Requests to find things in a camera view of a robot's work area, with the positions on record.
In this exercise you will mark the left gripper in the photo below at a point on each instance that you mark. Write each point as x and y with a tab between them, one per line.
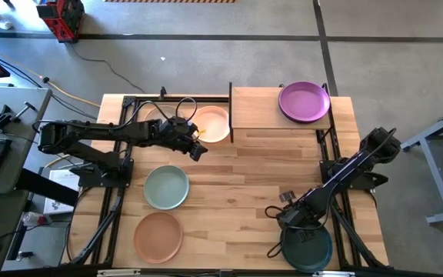
175	134

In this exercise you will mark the white paper booklet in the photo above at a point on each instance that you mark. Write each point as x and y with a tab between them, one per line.
65	177

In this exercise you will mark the black metal clamp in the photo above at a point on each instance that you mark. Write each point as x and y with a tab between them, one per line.
2	117

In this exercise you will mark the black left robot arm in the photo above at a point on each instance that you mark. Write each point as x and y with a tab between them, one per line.
102	132

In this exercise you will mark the silver metal bracket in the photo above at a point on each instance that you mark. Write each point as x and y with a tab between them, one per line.
118	272
334	274

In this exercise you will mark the dark green plate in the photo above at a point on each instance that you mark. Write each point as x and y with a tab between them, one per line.
310	254

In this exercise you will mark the purple plate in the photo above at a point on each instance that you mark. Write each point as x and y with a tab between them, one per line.
304	102

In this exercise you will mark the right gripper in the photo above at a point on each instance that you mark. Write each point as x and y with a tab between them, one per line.
298	215

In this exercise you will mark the sage green plate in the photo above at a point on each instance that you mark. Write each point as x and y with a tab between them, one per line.
166	187

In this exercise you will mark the black flat bar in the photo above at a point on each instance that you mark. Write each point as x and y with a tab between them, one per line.
44	186

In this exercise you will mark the small clear bottle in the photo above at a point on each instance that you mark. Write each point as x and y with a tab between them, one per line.
33	219

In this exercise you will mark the terracotta plate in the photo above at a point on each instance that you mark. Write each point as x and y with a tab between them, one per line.
158	237

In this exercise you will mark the peach plate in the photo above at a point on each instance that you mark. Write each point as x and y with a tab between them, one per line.
214	123

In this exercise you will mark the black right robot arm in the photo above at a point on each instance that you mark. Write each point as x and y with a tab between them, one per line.
344	173

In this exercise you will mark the grey desk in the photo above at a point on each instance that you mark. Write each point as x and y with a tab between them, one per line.
19	134

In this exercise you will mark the grey metal stand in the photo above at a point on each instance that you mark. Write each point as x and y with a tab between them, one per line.
435	175

